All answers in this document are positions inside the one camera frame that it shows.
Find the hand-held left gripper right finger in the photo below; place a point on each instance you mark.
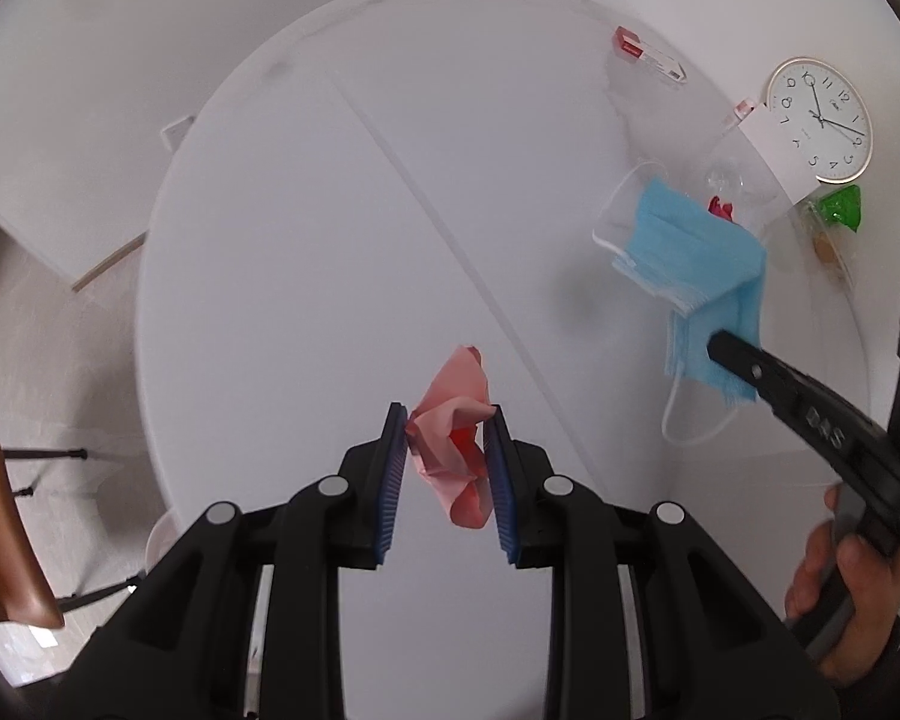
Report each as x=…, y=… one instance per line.
x=499, y=487

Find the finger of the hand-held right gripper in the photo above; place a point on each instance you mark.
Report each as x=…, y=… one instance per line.
x=765, y=379

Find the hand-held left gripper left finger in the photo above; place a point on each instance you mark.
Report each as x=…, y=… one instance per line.
x=392, y=484

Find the pink paper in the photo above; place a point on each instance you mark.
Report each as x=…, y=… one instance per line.
x=450, y=405

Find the blue face mask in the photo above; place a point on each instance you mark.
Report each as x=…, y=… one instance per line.
x=682, y=247

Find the person's right hand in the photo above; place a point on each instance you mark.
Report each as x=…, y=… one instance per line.
x=870, y=592

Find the brown snack in clear bag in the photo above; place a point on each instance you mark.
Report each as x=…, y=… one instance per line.
x=825, y=246

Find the red crumpled wrapper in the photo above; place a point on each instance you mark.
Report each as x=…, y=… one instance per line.
x=720, y=208

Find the green wrapper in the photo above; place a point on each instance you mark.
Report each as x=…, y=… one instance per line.
x=840, y=206

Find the clear plastic packaging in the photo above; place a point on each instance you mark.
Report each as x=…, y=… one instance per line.
x=754, y=187

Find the white card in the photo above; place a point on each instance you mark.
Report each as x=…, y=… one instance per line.
x=776, y=154

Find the red white box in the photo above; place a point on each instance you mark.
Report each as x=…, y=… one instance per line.
x=649, y=56

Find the brown leather chair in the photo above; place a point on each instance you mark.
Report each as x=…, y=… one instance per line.
x=11, y=547

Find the white wall clock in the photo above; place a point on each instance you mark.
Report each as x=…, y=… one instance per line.
x=821, y=116

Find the white wall socket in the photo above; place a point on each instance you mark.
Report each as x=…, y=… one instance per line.
x=178, y=133

